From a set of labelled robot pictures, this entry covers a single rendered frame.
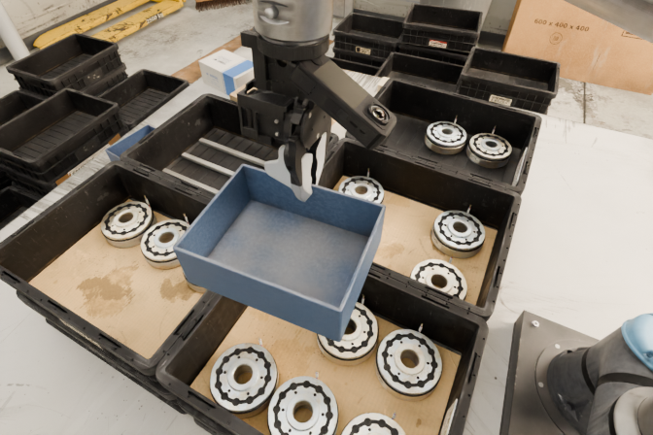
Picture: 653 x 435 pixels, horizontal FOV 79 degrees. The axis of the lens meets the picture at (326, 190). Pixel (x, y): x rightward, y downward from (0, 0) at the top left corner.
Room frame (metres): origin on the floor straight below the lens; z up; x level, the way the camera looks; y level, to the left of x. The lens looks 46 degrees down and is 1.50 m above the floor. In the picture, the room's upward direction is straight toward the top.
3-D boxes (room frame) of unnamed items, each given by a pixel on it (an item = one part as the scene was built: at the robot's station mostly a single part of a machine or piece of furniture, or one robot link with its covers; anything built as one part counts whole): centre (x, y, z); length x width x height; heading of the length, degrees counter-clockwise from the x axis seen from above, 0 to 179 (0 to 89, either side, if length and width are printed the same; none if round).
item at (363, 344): (0.30, -0.04, 0.86); 0.10 x 0.10 x 0.01
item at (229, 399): (0.22, 0.13, 0.86); 0.10 x 0.10 x 0.01
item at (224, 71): (1.33, 0.35, 0.75); 0.20 x 0.12 x 0.09; 51
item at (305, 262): (0.29, 0.05, 1.11); 0.20 x 0.15 x 0.07; 67
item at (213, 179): (0.69, 0.21, 0.87); 0.40 x 0.30 x 0.11; 62
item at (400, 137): (0.77, -0.28, 0.87); 0.40 x 0.30 x 0.11; 62
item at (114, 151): (0.88, 0.51, 0.74); 0.20 x 0.15 x 0.07; 55
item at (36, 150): (1.25, 1.05, 0.37); 0.40 x 0.30 x 0.45; 155
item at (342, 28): (2.35, -0.27, 0.31); 0.40 x 0.30 x 0.34; 66
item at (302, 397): (0.17, 0.03, 0.86); 0.05 x 0.05 x 0.01
